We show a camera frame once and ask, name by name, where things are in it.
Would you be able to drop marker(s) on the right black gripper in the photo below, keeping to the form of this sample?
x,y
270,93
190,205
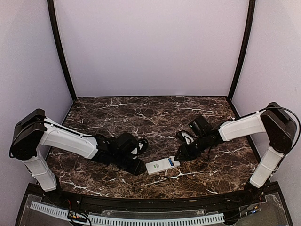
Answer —
x,y
186,155

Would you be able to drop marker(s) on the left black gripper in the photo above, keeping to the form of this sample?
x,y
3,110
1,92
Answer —
x,y
135,169

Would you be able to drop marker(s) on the white air conditioner remote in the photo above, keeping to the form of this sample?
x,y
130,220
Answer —
x,y
160,166

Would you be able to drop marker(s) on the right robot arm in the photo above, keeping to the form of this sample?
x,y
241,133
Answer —
x,y
281,125

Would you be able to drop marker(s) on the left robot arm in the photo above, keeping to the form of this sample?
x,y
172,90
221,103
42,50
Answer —
x,y
37,129

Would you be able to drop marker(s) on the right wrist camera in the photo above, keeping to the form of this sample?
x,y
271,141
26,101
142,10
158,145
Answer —
x,y
185,136

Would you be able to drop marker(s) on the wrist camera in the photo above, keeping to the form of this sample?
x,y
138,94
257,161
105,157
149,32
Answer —
x,y
185,136
141,148

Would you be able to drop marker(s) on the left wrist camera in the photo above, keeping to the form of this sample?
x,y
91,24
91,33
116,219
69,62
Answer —
x,y
141,148

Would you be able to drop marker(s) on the black front rail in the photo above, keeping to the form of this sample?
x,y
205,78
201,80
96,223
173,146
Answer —
x,y
219,202

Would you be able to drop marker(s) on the white slotted cable duct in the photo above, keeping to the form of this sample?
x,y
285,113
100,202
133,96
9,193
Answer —
x,y
127,218

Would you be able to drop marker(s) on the right black frame post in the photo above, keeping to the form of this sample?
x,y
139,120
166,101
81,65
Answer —
x,y
243,49

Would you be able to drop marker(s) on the black frame post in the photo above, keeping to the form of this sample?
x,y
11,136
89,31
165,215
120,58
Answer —
x,y
243,49
59,48

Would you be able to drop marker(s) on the left black frame post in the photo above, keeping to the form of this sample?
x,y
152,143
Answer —
x,y
59,48

